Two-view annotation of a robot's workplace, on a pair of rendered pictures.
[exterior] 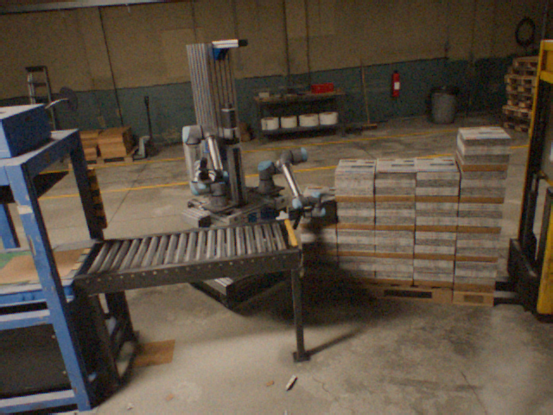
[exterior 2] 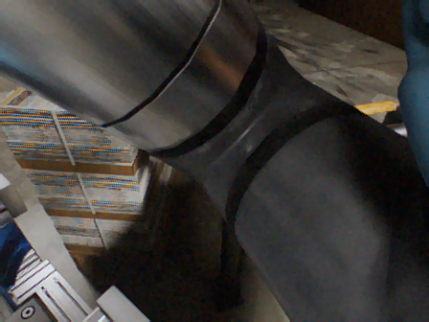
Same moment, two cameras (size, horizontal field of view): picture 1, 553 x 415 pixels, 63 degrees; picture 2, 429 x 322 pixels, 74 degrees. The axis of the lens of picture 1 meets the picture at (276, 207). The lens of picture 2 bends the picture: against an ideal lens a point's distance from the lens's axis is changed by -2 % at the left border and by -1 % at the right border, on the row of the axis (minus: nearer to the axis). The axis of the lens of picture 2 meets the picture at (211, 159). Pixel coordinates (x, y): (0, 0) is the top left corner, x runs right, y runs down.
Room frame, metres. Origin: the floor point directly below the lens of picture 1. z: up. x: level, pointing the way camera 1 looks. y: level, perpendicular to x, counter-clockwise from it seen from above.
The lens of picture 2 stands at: (3.15, 0.51, 1.20)
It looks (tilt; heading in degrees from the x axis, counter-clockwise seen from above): 39 degrees down; 259
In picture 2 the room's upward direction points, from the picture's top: straight up
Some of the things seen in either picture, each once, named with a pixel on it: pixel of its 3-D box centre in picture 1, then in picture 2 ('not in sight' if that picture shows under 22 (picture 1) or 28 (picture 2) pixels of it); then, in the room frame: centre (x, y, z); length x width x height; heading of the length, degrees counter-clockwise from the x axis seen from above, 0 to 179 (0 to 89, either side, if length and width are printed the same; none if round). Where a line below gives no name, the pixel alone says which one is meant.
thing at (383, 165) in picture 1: (396, 164); not in sight; (3.22, -0.92, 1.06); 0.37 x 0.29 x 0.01; 164
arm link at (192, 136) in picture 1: (196, 161); not in sight; (3.33, 0.58, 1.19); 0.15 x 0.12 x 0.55; 104
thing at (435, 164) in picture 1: (435, 163); not in sight; (3.15, -1.19, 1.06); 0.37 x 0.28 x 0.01; 164
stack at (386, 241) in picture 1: (376, 241); (138, 125); (3.27, -0.78, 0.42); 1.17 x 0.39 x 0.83; 74
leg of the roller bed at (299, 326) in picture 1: (297, 314); not in sight; (2.47, -0.08, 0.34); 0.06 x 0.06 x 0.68; 5
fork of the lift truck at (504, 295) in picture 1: (447, 293); not in sight; (3.00, -1.27, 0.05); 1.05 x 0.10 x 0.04; 74
